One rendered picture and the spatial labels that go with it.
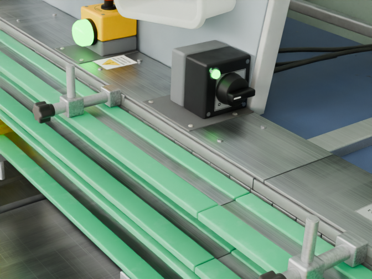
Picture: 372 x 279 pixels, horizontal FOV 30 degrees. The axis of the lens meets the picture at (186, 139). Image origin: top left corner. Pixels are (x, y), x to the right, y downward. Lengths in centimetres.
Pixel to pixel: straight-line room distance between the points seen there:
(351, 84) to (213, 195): 43
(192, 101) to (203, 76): 5
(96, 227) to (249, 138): 29
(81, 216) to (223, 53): 33
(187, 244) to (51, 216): 52
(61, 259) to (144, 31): 41
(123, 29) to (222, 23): 22
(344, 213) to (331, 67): 51
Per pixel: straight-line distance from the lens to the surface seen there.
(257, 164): 84
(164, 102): 99
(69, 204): 111
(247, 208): 79
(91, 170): 101
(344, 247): 71
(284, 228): 76
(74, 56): 117
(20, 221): 132
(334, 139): 94
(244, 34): 98
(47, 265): 120
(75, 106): 99
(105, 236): 103
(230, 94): 92
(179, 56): 96
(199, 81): 93
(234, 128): 93
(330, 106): 108
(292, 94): 111
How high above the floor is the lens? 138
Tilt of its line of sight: 33 degrees down
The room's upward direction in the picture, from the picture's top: 107 degrees counter-clockwise
